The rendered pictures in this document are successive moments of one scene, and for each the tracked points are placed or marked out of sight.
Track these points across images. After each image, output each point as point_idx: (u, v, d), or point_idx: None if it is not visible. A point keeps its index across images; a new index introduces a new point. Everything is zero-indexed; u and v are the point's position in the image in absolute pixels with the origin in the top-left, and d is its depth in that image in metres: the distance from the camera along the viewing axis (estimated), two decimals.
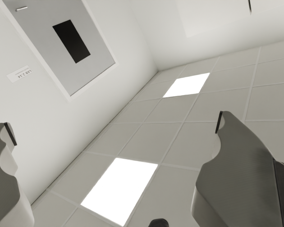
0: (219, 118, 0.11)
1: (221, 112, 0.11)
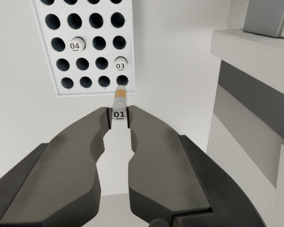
0: (127, 113, 0.12)
1: (127, 107, 0.12)
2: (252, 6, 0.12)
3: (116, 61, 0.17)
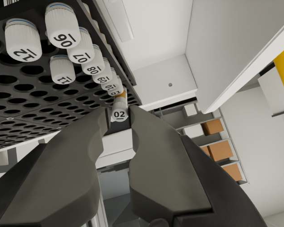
0: (129, 113, 0.12)
1: (129, 107, 0.12)
2: (176, 65, 0.28)
3: None
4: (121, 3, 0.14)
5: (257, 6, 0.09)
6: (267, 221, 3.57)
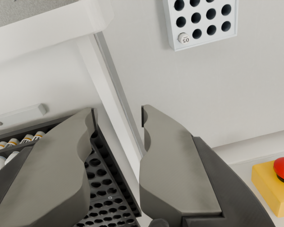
0: (142, 112, 0.12)
1: (142, 106, 0.12)
2: (104, 39, 0.19)
3: None
4: (2, 118, 0.22)
5: None
6: None
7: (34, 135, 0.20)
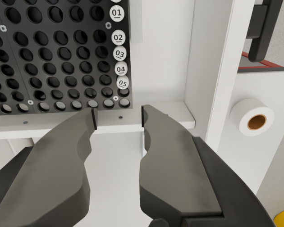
0: (142, 112, 0.12)
1: (142, 106, 0.12)
2: None
3: (117, 47, 0.17)
4: None
5: None
6: None
7: None
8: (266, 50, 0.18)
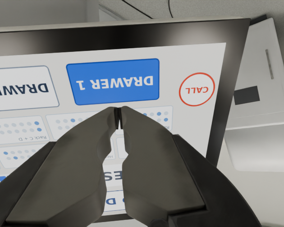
0: (120, 114, 0.12)
1: (120, 108, 0.12)
2: None
3: None
4: None
5: None
6: None
7: None
8: None
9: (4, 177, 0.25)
